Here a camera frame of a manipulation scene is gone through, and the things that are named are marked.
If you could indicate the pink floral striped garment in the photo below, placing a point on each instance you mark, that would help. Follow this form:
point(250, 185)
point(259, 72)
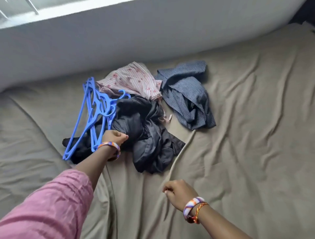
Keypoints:
point(130, 79)

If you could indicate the person's right hand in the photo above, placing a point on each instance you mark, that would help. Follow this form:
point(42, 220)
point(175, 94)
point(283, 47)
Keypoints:
point(179, 193)

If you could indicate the pile of blue hangers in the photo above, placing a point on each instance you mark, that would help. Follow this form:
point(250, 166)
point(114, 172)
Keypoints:
point(91, 98)

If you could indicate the person's right forearm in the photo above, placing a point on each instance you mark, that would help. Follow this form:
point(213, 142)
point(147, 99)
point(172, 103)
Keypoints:
point(221, 226)

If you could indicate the bed with beige sheet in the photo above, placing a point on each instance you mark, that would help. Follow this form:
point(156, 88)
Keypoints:
point(256, 123)

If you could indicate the person's left forearm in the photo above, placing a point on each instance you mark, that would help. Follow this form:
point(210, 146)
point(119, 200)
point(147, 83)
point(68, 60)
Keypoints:
point(93, 165)

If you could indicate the blue striped shirt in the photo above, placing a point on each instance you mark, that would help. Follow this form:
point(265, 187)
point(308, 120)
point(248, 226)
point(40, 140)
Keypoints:
point(187, 98)

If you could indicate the white framed window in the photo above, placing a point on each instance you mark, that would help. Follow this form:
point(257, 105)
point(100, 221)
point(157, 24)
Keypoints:
point(49, 12)

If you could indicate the striped white purple bangle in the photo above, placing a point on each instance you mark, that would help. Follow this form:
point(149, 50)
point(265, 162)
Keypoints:
point(189, 204)

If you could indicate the striped orange purple bangle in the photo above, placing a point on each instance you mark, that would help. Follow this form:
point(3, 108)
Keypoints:
point(108, 145)

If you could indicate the person's left hand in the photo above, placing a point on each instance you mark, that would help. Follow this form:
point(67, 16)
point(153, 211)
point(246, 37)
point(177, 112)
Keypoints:
point(115, 137)

